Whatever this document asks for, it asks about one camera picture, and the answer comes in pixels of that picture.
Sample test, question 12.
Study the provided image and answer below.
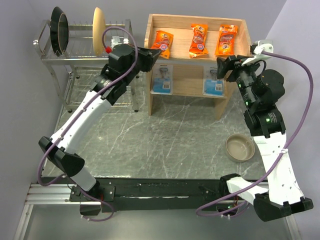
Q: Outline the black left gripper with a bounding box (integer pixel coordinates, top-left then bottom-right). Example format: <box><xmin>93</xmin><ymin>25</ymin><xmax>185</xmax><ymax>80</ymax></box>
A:
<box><xmin>123</xmin><ymin>45</ymin><xmax>163</xmax><ymax>86</ymax></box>

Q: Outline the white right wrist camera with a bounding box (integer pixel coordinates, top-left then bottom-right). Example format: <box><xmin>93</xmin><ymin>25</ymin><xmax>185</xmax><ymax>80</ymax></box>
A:
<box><xmin>241</xmin><ymin>39</ymin><xmax>274</xmax><ymax>66</ymax></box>

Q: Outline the wooden two-tier shelf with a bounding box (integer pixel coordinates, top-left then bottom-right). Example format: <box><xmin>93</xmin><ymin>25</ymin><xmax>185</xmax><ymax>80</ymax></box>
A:
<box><xmin>143</xmin><ymin>13</ymin><xmax>253</xmax><ymax>121</ymax></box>

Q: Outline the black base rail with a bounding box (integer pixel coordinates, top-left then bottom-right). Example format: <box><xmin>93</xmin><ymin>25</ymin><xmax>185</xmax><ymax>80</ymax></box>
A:
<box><xmin>68</xmin><ymin>176</ymin><xmax>241</xmax><ymax>213</ymax></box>

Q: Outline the aluminium frame rail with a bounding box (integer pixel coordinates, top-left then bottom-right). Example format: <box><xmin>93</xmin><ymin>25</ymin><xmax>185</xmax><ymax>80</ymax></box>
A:
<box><xmin>13</xmin><ymin>184</ymin><xmax>90</xmax><ymax>240</ymax></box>

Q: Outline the beige ceramic bowl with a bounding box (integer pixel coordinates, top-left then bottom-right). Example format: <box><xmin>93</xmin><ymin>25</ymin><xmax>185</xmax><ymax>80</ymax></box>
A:
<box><xmin>224</xmin><ymin>134</ymin><xmax>255</xmax><ymax>163</ymax></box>

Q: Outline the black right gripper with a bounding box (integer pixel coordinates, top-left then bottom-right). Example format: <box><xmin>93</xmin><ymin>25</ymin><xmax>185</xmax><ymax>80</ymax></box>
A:
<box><xmin>216</xmin><ymin>54</ymin><xmax>262</xmax><ymax>109</ymax></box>

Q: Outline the black plate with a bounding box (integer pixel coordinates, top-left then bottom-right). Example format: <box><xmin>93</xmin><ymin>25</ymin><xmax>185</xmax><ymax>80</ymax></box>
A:
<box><xmin>50</xmin><ymin>6</ymin><xmax>69</xmax><ymax>57</ymax></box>

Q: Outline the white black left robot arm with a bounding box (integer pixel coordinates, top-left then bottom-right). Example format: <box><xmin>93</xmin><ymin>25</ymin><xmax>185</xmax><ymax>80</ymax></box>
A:
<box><xmin>38</xmin><ymin>44</ymin><xmax>162</xmax><ymax>201</ymax></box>

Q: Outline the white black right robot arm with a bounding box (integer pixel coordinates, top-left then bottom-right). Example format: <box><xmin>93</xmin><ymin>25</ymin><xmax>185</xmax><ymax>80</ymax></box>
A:
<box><xmin>216</xmin><ymin>55</ymin><xmax>314</xmax><ymax>222</ymax></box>

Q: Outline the metal dish rack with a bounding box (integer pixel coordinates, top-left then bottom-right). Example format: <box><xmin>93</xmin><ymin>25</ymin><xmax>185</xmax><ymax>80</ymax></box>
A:
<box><xmin>32</xmin><ymin>18</ymin><xmax>140</xmax><ymax>114</ymax></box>

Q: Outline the beige wooden plate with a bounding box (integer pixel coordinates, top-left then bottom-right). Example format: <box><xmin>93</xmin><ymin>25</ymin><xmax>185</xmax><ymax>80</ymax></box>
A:
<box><xmin>92</xmin><ymin>7</ymin><xmax>106</xmax><ymax>57</ymax></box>

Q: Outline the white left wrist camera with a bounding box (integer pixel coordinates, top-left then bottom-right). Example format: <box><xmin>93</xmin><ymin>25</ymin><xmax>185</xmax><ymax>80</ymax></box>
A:
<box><xmin>105</xmin><ymin>36</ymin><xmax>129</xmax><ymax>54</ymax></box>

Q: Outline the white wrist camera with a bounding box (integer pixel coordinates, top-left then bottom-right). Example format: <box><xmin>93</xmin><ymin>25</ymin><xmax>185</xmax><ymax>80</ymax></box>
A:
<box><xmin>241</xmin><ymin>39</ymin><xmax>274</xmax><ymax>66</ymax></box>
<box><xmin>105</xmin><ymin>36</ymin><xmax>129</xmax><ymax>54</ymax></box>

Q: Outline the orange razor pack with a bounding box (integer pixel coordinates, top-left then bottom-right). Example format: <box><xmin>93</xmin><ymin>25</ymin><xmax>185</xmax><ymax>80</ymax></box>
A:
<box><xmin>215</xmin><ymin>24</ymin><xmax>238</xmax><ymax>56</ymax></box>
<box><xmin>189</xmin><ymin>23</ymin><xmax>209</xmax><ymax>58</ymax></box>
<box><xmin>151</xmin><ymin>30</ymin><xmax>174</xmax><ymax>59</ymax></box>

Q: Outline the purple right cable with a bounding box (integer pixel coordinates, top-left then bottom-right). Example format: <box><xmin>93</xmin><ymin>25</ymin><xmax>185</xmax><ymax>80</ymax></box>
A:
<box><xmin>195</xmin><ymin>51</ymin><xmax>314</xmax><ymax>218</ymax></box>

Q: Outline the blue razor blister pack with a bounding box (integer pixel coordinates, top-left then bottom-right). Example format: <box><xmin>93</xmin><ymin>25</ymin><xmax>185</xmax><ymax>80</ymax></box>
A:
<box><xmin>150</xmin><ymin>64</ymin><xmax>173</xmax><ymax>95</ymax></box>
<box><xmin>202</xmin><ymin>66</ymin><xmax>225</xmax><ymax>98</ymax></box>

